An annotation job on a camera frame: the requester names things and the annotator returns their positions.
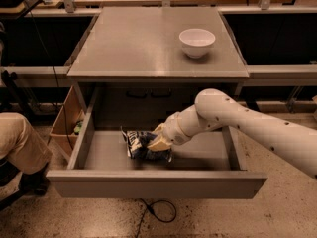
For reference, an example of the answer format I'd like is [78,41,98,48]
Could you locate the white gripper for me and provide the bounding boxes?
[147,112,190,152]

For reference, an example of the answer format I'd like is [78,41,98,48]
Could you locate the blue chip bag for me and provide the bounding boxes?
[121,131,172,162]

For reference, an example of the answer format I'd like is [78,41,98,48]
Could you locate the black hanging cable left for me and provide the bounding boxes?
[13,0,74,151]

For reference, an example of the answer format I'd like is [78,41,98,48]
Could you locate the black shoe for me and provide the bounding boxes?
[19,164,49,196]

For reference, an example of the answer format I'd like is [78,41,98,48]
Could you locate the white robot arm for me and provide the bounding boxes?
[148,88,317,178]

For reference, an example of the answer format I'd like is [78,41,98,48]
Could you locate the person leg beige trousers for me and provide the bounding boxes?
[0,112,52,175]

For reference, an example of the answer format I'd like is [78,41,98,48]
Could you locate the open cardboard box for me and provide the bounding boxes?
[50,86,84,161]

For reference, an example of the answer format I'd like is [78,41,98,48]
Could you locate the white ceramic bowl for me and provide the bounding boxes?
[179,29,216,59]

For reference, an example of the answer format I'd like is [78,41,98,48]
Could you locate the grey open top drawer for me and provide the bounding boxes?
[46,83,269,200]

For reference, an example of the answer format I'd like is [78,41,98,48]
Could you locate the green object in box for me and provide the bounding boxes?
[73,121,83,135]

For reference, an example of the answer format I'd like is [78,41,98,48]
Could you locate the grey cabinet table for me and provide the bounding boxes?
[67,7,249,121]

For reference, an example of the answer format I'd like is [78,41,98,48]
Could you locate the black floor cable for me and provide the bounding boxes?
[134,198,178,238]

